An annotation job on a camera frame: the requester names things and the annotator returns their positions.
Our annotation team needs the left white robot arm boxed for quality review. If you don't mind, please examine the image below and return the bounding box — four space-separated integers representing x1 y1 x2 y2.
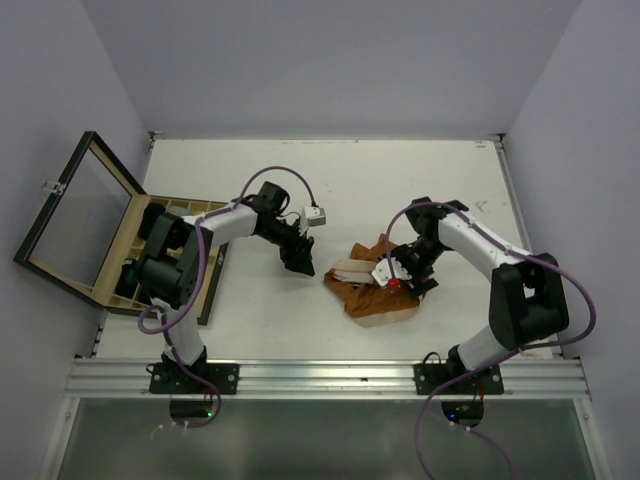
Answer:
136 182 326 393

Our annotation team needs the wooden compartment organizer box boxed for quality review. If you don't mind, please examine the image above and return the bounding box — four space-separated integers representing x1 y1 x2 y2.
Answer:
106 197 224 316

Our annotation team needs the glass box lid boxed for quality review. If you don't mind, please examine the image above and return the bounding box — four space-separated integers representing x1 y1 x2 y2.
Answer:
14 131 150 308

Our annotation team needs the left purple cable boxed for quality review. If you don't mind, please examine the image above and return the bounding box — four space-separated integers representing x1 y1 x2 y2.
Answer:
137 166 319 431

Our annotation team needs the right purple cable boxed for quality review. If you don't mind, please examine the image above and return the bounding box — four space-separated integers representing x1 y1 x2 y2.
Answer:
383 200 597 480

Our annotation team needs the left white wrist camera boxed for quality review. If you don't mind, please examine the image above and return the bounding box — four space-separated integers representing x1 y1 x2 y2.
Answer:
299 206 327 232

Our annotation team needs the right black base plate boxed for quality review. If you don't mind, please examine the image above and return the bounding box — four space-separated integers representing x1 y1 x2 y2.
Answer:
413 351 505 395

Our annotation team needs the black underwear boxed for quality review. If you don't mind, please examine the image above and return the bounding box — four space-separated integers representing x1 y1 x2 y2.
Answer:
114 257 142 301
137 202 166 241

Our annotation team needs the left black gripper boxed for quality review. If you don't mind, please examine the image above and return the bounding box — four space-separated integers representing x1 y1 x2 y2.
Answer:
258 217 315 275

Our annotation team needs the rolled black underwear in box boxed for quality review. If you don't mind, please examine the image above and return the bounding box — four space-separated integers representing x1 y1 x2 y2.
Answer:
114 257 142 301

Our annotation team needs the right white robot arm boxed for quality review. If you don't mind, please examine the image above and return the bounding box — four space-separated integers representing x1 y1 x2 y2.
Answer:
373 197 569 393

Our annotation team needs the purple cable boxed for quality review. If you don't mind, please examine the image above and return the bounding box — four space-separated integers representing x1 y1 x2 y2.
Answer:
137 166 319 431
383 200 597 480

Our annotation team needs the aluminium mounting rail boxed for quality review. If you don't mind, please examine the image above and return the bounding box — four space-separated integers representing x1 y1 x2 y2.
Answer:
64 359 589 400

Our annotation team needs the white wall latch clip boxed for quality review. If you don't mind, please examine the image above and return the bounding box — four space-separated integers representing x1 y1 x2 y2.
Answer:
42 180 66 196

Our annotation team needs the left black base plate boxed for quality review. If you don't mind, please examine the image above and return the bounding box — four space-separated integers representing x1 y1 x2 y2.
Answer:
145 361 239 395

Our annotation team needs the grey striped underwear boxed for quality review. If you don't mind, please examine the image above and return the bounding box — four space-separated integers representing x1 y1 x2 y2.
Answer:
167 205 192 217

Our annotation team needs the orange underwear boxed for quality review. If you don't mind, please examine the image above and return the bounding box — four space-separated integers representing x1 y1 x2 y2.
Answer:
323 233 425 328

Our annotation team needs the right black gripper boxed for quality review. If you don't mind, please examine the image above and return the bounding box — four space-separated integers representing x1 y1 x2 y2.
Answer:
389 237 448 298

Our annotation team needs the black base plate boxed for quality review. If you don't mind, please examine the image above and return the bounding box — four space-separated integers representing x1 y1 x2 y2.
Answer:
145 361 239 395
413 351 505 395

